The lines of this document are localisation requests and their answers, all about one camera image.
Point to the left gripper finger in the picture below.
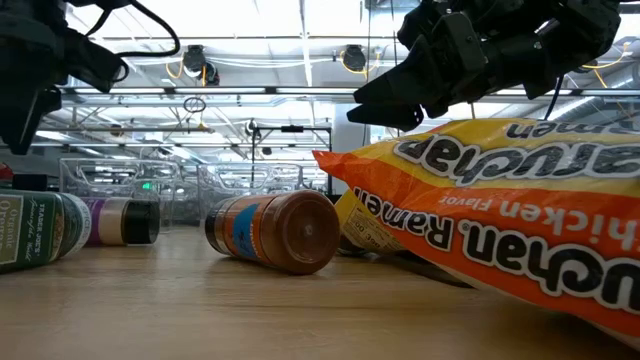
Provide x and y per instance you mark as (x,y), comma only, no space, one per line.
(25,115)
(95,65)

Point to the purple label spice jar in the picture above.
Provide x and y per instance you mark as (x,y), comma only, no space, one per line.
(130,220)

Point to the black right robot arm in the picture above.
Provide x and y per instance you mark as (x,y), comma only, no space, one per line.
(575,40)

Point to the orange label spice jar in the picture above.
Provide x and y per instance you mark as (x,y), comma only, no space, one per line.
(280,230)

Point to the clear plastic bin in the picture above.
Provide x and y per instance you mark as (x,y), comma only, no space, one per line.
(120,172)
(250,180)

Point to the black background rig frame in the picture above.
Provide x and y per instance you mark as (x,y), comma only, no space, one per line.
(291,128)

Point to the green oregano spice jar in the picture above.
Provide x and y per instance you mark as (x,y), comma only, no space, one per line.
(35,230)

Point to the orange chicken ramen pack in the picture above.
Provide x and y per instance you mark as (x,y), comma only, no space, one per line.
(500,240)

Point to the yellow ramen noodle pack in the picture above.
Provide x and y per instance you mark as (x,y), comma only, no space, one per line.
(365,230)

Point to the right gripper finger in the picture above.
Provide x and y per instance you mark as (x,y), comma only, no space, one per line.
(385,116)
(410,80)

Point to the black aluminium table frame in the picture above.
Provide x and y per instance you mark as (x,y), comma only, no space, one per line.
(30,182)

